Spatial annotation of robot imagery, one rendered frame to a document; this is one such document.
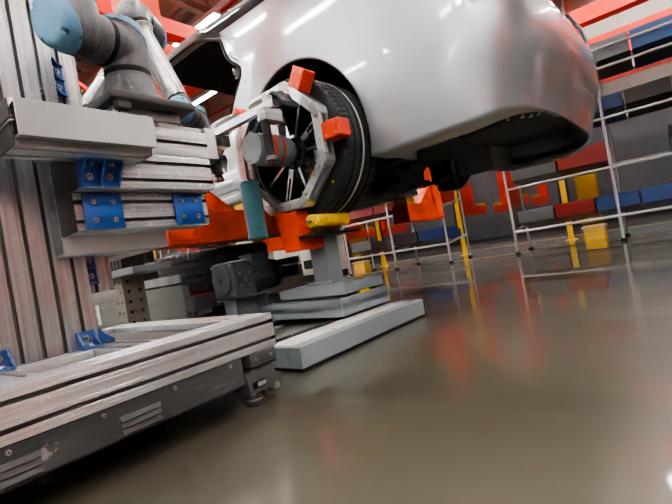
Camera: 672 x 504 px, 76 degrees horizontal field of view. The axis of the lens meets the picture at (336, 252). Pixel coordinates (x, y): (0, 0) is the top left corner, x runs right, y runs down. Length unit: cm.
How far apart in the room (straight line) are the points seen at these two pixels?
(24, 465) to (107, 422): 14
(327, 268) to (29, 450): 138
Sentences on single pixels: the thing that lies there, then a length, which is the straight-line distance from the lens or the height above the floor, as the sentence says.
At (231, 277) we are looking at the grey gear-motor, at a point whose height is 33.
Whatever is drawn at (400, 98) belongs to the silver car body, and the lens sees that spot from 187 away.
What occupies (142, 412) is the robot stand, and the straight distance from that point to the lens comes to 102.
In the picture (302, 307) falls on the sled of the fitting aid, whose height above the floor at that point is 14.
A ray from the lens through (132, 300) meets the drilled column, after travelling 217.
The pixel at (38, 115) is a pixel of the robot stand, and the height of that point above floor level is 70.
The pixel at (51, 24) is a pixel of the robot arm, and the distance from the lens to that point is 125.
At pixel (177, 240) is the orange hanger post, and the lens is 214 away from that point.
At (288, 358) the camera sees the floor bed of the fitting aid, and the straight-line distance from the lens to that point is 147.
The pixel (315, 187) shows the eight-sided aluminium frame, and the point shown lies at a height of 64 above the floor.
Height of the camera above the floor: 35
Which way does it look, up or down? level
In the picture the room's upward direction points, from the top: 10 degrees counter-clockwise
